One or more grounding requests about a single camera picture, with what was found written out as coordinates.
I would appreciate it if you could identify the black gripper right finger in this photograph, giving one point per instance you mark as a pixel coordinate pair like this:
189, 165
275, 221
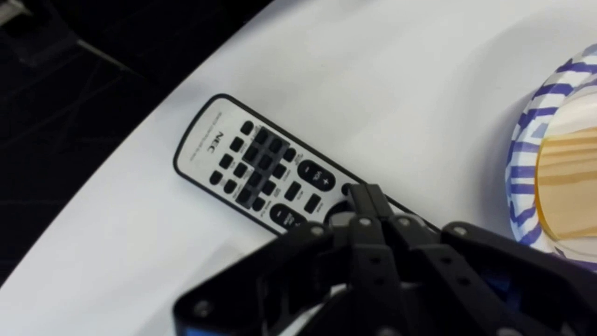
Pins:
484, 285

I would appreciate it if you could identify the round wooden block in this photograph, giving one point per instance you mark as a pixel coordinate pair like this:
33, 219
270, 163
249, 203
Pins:
566, 180

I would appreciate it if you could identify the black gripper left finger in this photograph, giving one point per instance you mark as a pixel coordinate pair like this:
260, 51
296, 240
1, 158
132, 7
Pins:
337, 275

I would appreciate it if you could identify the silver black remote control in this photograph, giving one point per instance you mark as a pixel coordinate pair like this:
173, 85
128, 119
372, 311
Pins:
262, 171

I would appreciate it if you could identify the blue white patterned paper plate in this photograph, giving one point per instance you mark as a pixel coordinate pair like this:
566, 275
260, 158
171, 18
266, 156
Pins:
572, 79

